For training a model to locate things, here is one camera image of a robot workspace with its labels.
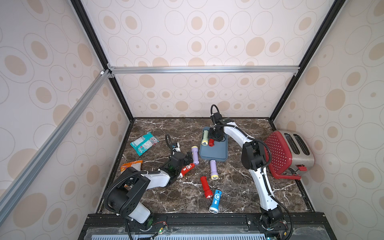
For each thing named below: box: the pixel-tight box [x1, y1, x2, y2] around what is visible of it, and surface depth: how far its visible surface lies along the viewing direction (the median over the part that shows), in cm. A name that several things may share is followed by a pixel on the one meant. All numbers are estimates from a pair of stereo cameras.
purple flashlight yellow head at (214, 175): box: [210, 159, 219, 181], surface depth 91 cm
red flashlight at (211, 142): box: [208, 138, 215, 147], surface depth 104 cm
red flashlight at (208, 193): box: [200, 176, 214, 199], surface depth 85 cm
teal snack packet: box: [130, 132, 160, 157], surface depth 105 cm
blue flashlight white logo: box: [209, 189, 222, 214], surface depth 79 cm
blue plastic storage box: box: [199, 126, 229, 162], surface depth 102 cm
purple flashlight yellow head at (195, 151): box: [191, 145, 200, 165], surface depth 98 cm
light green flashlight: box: [201, 130, 209, 146], surface depth 105 cm
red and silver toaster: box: [264, 130, 315, 180], surface depth 85 cm
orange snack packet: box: [120, 160, 143, 174], surface depth 94 cm
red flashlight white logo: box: [178, 163, 196, 179], surface depth 91 cm
